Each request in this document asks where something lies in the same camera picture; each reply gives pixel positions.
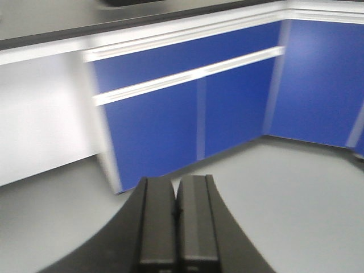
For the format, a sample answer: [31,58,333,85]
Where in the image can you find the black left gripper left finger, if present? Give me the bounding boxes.
[43,177,175,272]

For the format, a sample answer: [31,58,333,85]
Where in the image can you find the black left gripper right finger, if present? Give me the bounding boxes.
[176,175,274,272]

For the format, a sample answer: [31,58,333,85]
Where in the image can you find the blue lab cabinet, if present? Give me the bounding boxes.
[83,1,363,192]

